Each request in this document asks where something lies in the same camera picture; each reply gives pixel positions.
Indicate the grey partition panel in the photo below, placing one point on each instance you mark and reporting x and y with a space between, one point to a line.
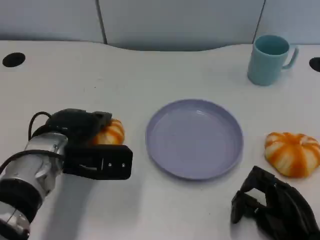
47 20
180 22
292 17

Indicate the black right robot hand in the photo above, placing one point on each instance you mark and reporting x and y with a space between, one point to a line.
285 215

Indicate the pale green mug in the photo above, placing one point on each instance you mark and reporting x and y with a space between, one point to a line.
265 66

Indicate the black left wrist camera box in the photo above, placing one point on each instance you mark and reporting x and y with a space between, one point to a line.
105 162

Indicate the orange white toy bread roll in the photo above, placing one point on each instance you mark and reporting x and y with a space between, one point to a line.
112 132
292 155

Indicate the lilac plate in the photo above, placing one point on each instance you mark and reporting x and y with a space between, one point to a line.
195 140

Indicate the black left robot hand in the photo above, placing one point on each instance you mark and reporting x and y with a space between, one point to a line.
75 125

